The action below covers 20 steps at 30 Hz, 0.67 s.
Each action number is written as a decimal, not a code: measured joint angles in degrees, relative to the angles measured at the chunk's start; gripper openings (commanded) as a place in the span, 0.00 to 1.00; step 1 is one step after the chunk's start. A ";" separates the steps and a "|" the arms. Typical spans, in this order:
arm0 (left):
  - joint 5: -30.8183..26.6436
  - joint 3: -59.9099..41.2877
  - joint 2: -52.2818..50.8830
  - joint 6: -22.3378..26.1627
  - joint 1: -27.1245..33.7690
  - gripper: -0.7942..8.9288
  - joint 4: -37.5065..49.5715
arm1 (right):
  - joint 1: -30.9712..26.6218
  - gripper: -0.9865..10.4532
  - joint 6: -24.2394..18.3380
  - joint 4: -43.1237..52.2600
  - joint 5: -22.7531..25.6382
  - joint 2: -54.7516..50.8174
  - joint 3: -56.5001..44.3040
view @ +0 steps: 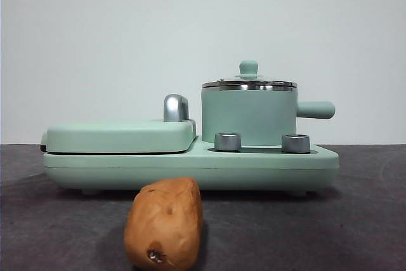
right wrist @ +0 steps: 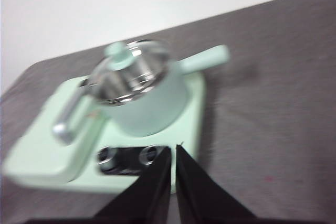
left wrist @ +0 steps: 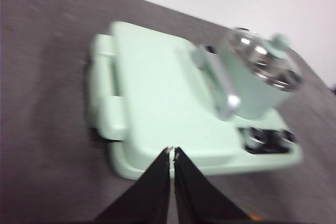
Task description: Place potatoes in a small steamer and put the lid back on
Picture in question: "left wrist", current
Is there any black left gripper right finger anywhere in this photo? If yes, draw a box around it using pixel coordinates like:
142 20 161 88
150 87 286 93
173 146 253 224

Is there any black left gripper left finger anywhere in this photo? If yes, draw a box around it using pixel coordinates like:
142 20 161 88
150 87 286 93
91 146 173 224

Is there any glass pot lid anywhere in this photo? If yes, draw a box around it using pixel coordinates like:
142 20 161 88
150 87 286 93
226 26 302 93

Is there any green breakfast machine base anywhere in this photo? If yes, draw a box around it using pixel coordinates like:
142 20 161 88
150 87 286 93
85 20 303 182

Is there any silver control knob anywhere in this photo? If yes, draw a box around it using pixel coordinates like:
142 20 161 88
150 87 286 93
277 129 295 146
246 127 266 149

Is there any green griddle lid, silver handle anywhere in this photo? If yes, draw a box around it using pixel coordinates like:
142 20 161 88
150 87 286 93
88 20 242 158

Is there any green steamer pot with handle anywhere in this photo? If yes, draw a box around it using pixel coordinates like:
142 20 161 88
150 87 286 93
217 28 302 120

